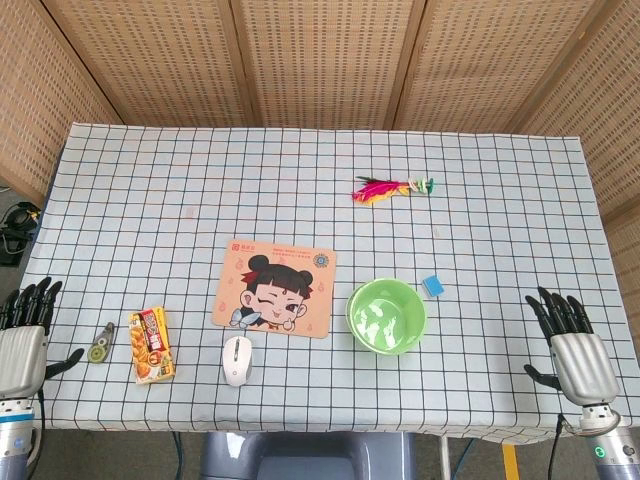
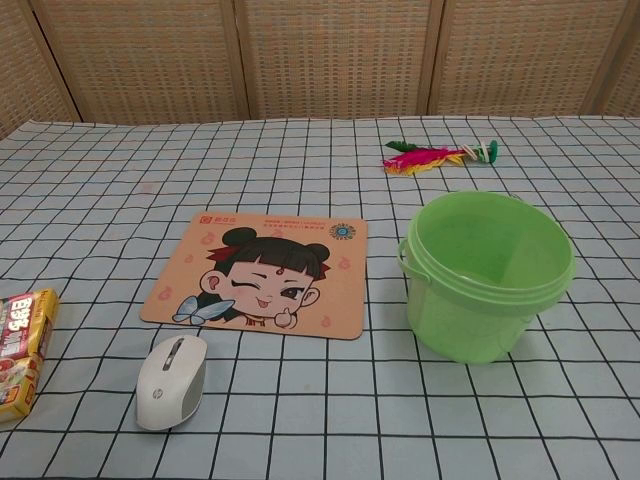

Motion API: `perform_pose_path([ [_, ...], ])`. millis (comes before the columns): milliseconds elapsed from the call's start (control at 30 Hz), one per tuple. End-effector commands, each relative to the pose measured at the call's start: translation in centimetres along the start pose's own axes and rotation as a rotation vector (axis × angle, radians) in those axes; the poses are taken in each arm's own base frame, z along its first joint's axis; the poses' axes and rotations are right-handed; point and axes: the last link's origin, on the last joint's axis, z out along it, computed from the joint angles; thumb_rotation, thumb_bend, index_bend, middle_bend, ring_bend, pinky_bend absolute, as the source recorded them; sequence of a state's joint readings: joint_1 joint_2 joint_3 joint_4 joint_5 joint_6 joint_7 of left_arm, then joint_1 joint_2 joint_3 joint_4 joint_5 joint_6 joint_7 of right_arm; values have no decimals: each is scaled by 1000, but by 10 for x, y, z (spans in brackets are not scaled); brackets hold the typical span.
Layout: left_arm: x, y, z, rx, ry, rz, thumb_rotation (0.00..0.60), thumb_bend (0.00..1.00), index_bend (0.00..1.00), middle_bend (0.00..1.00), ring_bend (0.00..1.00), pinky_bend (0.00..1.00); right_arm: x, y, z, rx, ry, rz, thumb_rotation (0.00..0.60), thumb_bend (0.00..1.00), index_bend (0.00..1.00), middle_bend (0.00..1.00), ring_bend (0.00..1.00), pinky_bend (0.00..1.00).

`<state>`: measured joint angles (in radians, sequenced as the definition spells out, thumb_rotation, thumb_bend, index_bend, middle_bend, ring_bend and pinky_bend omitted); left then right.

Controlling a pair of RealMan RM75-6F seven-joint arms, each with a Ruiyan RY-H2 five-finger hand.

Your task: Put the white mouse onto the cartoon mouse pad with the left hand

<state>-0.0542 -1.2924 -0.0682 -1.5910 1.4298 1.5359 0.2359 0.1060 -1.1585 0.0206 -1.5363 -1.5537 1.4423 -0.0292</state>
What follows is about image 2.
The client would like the colourful feather shuttlecock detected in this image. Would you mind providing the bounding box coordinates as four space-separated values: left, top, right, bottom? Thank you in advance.
382 139 501 178

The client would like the checked grey tablecloth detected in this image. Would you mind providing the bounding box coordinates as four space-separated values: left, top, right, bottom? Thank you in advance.
0 114 640 480

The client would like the cartoon character mouse pad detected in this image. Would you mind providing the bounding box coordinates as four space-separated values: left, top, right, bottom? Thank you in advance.
140 211 369 342

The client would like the green plastic bucket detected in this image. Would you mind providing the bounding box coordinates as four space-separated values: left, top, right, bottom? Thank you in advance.
396 191 577 365

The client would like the white computer mouse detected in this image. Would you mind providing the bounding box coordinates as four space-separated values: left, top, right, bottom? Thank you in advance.
135 334 209 432

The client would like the woven folding screen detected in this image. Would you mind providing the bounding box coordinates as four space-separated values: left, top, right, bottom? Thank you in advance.
0 0 640 142

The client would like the yellow food box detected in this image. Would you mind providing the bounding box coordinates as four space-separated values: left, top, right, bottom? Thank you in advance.
0 286 61 425

